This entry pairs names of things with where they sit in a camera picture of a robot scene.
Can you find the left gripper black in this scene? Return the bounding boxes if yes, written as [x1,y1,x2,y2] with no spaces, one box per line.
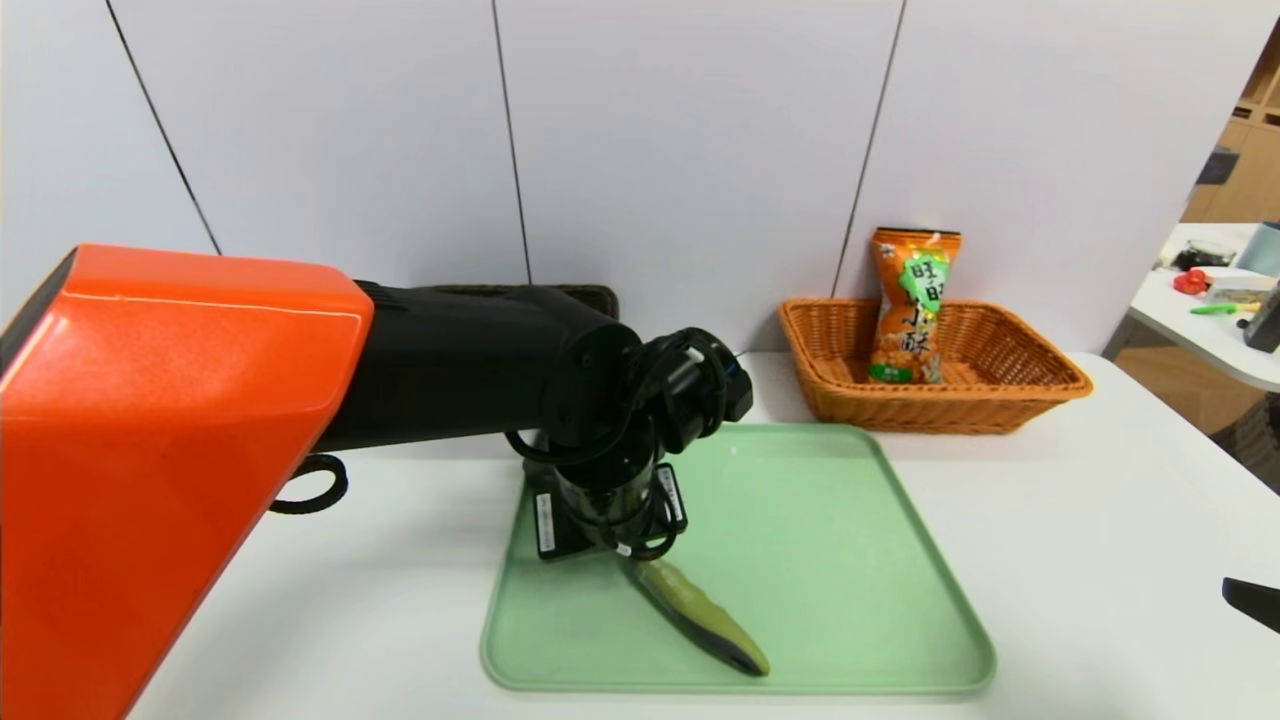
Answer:
[522,456,688,562]

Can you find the grey brush with green handle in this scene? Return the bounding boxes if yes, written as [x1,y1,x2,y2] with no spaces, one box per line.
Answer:
[625,557,771,678]

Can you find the orange snack bag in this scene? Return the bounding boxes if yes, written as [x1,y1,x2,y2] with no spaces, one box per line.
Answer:
[868,227,963,386]

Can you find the dark brown wicker basket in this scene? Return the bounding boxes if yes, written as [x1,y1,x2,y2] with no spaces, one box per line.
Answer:
[430,284,621,323]

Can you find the orange wicker basket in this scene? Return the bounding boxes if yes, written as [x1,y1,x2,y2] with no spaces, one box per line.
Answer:
[779,296,1096,436]

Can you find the light green plastic tray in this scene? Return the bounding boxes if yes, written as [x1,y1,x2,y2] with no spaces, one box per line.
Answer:
[481,422,998,697]

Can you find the white side table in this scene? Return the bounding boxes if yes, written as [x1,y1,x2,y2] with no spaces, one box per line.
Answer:
[1130,222,1280,393]

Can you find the small black item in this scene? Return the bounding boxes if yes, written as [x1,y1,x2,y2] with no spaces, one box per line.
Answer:
[1175,240,1238,271]

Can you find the dark woven chair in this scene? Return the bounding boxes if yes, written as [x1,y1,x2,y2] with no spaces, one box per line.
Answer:
[1210,393,1280,491]

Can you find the dark upright object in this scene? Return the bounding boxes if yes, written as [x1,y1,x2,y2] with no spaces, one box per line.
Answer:
[1243,285,1280,354]

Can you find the grey cylinder container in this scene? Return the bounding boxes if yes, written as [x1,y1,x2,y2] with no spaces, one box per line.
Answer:
[1235,222,1280,279]

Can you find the wooden cabinet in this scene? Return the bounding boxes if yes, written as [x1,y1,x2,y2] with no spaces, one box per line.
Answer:
[1180,30,1280,223]

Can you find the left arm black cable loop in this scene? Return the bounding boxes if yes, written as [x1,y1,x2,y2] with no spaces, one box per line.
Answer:
[270,455,349,516]

